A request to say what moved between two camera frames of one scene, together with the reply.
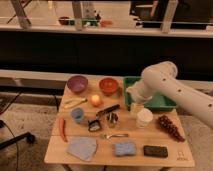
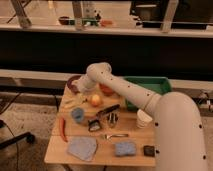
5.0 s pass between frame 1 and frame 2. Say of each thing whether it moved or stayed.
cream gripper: moved
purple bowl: stayed
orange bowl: stayed
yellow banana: stayed
